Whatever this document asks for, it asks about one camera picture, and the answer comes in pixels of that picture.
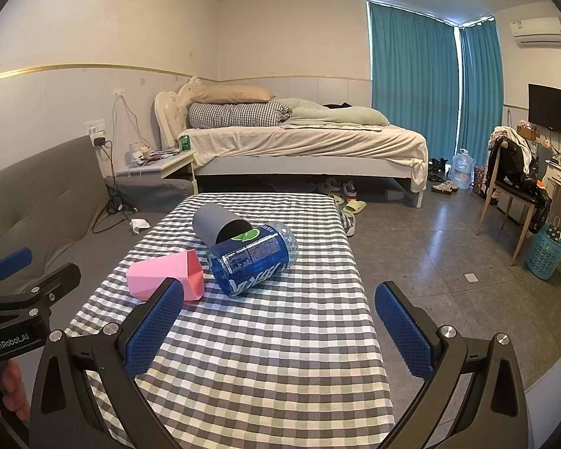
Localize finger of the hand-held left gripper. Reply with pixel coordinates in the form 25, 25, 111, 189
0, 247, 34, 296
0, 263, 82, 310

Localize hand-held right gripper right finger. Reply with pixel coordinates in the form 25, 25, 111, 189
374, 281, 530, 449

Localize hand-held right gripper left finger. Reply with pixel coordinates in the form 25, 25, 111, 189
28, 277, 188, 449

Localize pink cup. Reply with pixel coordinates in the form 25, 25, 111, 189
126, 250, 205, 301

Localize grey cup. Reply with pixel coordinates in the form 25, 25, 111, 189
193, 203, 254, 247

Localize person's left hand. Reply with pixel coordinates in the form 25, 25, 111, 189
0, 359, 31, 422

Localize grey sofa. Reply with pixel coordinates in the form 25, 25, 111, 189
0, 135, 196, 375

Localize checkered tablecloth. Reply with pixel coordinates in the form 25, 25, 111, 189
63, 193, 396, 449

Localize striped slippers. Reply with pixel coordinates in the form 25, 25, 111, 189
338, 210, 357, 237

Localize blue label plastic bottle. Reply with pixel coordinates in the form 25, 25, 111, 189
207, 223, 299, 297

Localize pale green slippers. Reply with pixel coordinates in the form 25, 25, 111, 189
332, 195, 368, 215

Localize white nightstand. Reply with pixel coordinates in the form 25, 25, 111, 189
114, 150, 200, 195

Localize grey sneakers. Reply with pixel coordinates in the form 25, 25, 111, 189
319, 178, 359, 198

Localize teal laundry basket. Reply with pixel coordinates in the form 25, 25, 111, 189
525, 222, 561, 281

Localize black shoes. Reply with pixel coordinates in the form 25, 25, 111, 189
427, 157, 450, 183

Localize clear water jug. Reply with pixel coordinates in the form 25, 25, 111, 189
450, 148, 477, 192

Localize patterned bag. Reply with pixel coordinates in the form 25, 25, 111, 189
472, 164, 490, 198

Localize wooden chair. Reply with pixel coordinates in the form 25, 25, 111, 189
476, 137, 545, 267

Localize bed with beige bedding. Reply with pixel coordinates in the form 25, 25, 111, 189
154, 76, 426, 209

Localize black jacket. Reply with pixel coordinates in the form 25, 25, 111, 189
488, 137, 542, 187

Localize beige bed sheet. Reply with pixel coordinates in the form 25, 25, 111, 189
178, 124, 430, 183

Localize pale green blanket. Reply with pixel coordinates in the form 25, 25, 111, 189
276, 98, 390, 129

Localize white garment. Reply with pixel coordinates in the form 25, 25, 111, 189
492, 125, 534, 156

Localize checkered folded quilt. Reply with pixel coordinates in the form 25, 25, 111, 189
188, 100, 293, 129

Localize beige pillow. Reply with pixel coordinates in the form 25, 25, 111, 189
190, 85, 276, 104

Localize narrow teal curtain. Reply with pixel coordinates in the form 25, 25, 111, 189
458, 17, 505, 147

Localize black television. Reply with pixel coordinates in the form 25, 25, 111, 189
528, 83, 561, 139

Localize wide teal curtain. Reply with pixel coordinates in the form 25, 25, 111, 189
367, 1, 461, 128

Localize white air conditioner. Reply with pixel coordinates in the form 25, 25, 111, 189
508, 16, 561, 49

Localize black cable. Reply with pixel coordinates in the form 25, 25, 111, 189
91, 146, 138, 235

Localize white cable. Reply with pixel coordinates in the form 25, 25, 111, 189
111, 92, 147, 179

